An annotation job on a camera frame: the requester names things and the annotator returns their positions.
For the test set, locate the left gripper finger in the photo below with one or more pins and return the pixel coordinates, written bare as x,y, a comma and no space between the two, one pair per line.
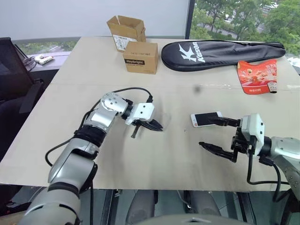
156,123
152,128

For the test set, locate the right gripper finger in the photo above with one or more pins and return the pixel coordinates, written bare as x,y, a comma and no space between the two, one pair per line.
220,152
228,122

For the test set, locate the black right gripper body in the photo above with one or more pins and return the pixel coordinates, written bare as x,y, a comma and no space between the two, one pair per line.
239,144

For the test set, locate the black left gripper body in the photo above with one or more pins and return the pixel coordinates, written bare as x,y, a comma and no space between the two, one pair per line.
140,122

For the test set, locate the white smartphone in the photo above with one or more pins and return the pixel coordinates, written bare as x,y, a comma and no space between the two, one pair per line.
199,119

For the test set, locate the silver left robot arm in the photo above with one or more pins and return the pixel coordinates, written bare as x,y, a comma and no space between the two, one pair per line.
70,159

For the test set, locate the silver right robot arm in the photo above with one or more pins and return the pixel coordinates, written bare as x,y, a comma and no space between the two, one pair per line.
283,147

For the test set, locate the red snack packet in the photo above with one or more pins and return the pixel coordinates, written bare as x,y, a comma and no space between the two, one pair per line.
256,77

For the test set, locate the closed Heybright cardboard box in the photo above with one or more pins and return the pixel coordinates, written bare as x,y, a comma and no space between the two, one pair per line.
140,57

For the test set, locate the black Kason racket bag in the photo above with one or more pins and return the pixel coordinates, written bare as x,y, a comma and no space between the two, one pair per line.
211,55

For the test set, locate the grey robot torso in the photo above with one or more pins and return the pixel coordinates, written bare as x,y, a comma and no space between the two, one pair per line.
187,220

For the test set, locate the open brown cardboard box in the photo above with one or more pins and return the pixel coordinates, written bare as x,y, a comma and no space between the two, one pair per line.
122,32

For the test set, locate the white power strip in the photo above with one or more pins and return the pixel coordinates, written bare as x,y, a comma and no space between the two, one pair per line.
47,60

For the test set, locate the small white box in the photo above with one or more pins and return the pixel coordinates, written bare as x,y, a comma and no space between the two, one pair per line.
39,57

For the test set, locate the black office chair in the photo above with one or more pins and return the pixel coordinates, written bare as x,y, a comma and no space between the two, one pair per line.
11,70

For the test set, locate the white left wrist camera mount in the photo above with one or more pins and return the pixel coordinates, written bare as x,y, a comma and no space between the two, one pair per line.
144,111

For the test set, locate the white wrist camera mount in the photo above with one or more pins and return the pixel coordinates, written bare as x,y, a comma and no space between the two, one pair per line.
254,126
144,111

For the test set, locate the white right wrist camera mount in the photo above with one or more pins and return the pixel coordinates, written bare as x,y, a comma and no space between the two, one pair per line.
254,126

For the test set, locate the dark window frame post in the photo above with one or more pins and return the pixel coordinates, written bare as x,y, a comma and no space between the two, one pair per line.
189,18

